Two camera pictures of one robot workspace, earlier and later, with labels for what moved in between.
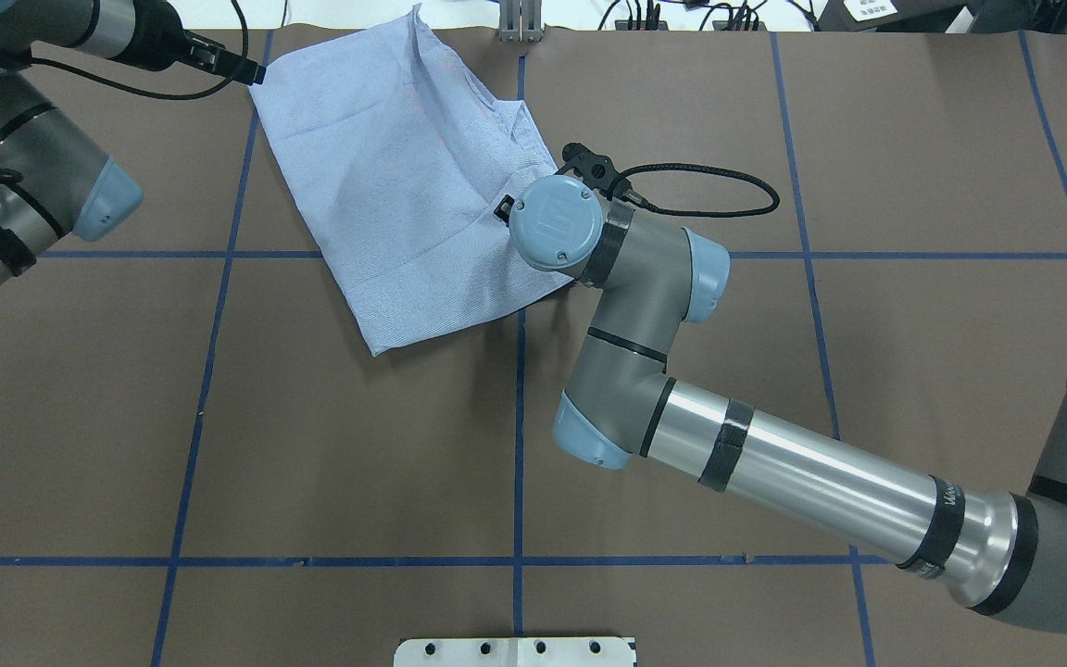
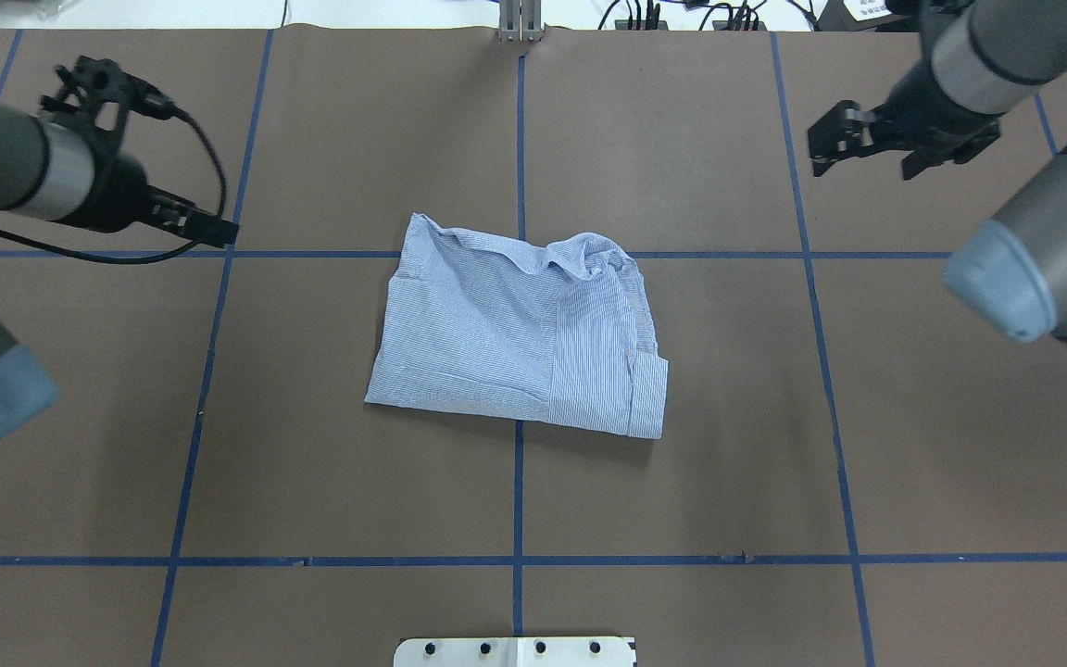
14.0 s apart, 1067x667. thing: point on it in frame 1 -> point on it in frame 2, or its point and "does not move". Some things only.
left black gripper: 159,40 -> 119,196
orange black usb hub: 623,25 does not move
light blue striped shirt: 397,159 -> 473,322
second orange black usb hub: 723,25 does not move
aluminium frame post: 520,21 does not move
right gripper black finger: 504,208 -> 917,117
